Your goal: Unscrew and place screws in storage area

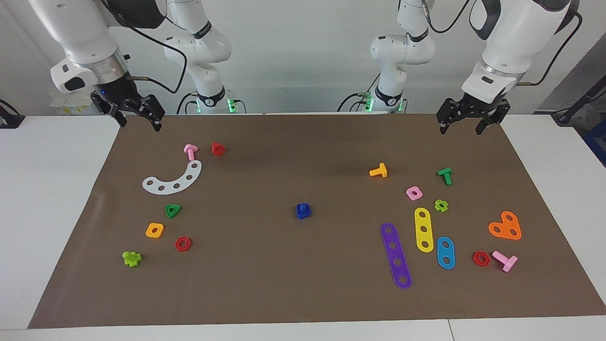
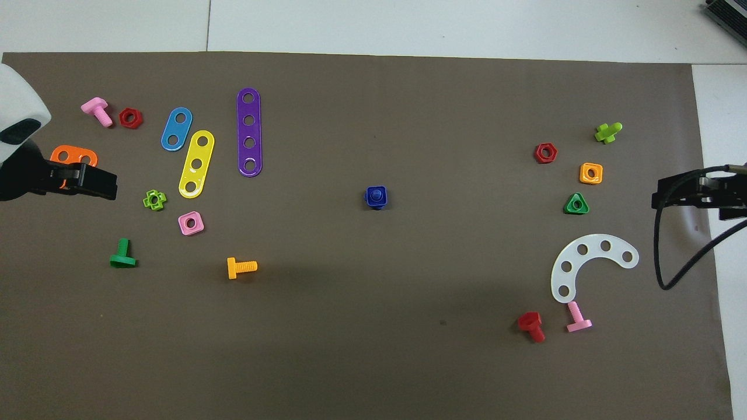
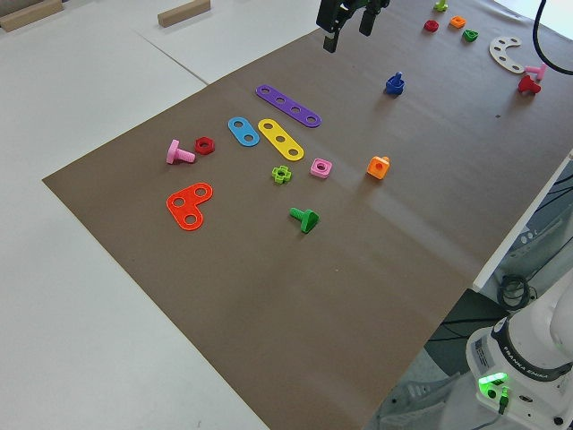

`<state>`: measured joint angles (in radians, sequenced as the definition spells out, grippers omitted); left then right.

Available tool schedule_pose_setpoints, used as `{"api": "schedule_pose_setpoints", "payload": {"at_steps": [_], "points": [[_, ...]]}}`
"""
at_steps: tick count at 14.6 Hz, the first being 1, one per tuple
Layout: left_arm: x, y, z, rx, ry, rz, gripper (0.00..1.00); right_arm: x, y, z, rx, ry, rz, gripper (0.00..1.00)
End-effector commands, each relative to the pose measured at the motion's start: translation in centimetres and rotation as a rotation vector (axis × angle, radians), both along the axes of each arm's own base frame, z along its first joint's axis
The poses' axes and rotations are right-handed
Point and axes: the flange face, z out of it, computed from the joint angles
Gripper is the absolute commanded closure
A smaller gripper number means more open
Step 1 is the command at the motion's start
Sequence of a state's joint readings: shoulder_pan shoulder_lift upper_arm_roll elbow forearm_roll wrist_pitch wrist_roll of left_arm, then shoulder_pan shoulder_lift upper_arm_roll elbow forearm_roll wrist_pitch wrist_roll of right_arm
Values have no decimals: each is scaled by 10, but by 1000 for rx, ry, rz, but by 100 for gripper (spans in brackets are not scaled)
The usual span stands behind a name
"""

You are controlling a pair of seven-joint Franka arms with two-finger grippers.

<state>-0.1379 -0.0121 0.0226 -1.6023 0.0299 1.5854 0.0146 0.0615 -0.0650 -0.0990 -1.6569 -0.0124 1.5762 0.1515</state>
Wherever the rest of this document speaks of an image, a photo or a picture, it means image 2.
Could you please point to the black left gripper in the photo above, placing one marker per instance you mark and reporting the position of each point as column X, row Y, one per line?
column 23, row 172

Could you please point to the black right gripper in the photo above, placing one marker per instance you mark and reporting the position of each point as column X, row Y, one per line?
column 723, row 186

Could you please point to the blue square toy nut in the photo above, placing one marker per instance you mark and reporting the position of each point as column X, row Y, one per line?
column 369, row 192

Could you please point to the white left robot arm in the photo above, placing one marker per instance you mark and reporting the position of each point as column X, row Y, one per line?
column 17, row 99

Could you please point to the orange heart-shaped plate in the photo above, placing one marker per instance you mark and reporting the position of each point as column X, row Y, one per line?
column 74, row 153

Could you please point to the green cross toy nut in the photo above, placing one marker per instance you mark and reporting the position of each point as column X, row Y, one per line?
column 147, row 201

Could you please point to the pink toy bolt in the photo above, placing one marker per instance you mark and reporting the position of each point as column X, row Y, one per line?
column 575, row 312
column 95, row 107

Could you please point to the red hexagon toy nut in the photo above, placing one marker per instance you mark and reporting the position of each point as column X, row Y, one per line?
column 538, row 153
column 122, row 118

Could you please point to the green toy bolt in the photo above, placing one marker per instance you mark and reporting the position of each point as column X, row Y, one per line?
column 123, row 248

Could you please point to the blue two-hole strip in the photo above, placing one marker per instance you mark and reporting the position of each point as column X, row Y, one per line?
column 176, row 129

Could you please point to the lime cross-head toy bolt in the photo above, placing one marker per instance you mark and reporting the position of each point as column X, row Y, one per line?
column 607, row 134

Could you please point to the white curved five-hole plate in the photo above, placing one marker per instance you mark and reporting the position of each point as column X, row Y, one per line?
column 593, row 251

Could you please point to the yellow three-hole strip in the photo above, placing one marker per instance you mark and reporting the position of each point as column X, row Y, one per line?
column 199, row 153

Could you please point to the orange square toy nut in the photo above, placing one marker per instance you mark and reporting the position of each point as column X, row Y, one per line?
column 583, row 178

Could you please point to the pink square toy nut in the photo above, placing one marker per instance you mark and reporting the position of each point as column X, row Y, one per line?
column 198, row 228

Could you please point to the green triangle toy nut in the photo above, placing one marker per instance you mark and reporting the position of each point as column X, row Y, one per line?
column 569, row 210

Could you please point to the purple four-hole strip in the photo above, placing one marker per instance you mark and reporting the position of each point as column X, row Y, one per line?
column 249, row 131

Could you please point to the orange toy bolt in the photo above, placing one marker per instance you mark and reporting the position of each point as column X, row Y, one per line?
column 245, row 267

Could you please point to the grey ribbed device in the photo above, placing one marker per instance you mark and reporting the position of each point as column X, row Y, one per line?
column 729, row 14

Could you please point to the red hexagon-head toy bolt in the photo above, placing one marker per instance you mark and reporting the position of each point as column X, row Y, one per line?
column 530, row 321

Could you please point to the brown table mat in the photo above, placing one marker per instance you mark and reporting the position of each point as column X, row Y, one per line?
column 373, row 350

